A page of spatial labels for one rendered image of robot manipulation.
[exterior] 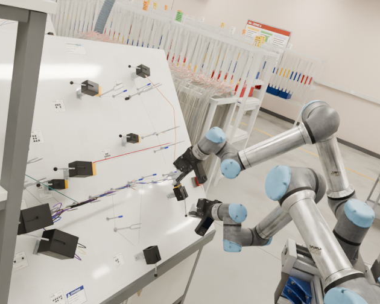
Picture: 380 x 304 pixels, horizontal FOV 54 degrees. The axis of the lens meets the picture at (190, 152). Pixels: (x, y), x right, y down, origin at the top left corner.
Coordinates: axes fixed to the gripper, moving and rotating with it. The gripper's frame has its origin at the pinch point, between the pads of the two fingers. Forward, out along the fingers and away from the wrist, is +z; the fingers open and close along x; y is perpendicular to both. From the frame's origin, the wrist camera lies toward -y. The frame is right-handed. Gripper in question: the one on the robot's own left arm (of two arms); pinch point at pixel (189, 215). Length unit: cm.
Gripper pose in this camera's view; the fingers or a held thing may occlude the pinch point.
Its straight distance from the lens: 177.7
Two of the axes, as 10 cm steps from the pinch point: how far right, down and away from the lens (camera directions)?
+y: 2.6, -9.1, 3.1
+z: -5.7, 1.1, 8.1
